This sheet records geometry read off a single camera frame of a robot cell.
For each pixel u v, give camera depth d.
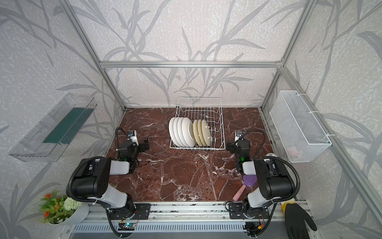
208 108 1.16
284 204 0.75
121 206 0.62
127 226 0.71
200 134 0.88
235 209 0.74
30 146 0.58
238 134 0.81
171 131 0.87
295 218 0.69
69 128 0.62
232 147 0.87
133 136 0.81
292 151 0.72
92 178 0.46
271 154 0.85
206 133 0.93
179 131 0.87
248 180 0.82
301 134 0.61
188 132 0.89
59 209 0.62
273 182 0.45
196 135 0.88
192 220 0.73
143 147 0.86
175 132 0.87
